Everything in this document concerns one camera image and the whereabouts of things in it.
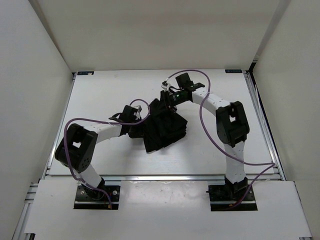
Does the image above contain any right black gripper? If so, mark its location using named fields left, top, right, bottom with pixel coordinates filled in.
left=154, top=90, right=188, bottom=119

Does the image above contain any black pleated skirt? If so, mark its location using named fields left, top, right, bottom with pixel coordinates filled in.
left=141, top=98, right=188, bottom=153

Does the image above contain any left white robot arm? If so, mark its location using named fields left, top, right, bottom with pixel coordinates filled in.
left=54, top=122, right=142, bottom=200

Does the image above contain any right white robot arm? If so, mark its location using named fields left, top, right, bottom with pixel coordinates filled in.
left=160, top=87, right=250, bottom=200

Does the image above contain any right blue corner label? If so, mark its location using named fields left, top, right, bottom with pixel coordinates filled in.
left=225, top=69, right=243, bottom=74

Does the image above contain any blue corner label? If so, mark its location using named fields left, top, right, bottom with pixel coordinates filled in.
left=77, top=71, right=94, bottom=76
left=225, top=69, right=243, bottom=74

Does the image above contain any left blue corner label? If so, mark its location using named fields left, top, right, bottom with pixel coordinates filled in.
left=77, top=71, right=94, bottom=76

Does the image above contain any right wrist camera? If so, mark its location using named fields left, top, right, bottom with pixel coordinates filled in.
left=161, top=73, right=205, bottom=92

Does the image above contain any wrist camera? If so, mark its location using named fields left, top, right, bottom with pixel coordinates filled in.
left=161, top=73, right=205, bottom=92
left=109, top=105, right=142, bottom=123

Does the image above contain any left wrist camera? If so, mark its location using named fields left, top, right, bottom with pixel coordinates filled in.
left=109, top=105, right=142, bottom=123

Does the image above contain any front aluminium rail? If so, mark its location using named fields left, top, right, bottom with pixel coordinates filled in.
left=102, top=174, right=225, bottom=181

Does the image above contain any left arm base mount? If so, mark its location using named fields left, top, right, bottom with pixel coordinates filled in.
left=73, top=180, right=121, bottom=210

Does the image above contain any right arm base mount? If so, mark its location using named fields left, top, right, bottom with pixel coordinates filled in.
left=206, top=177, right=258, bottom=212

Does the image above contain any left aluminium frame rail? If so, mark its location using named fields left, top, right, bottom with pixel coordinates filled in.
left=9, top=182, right=41, bottom=240

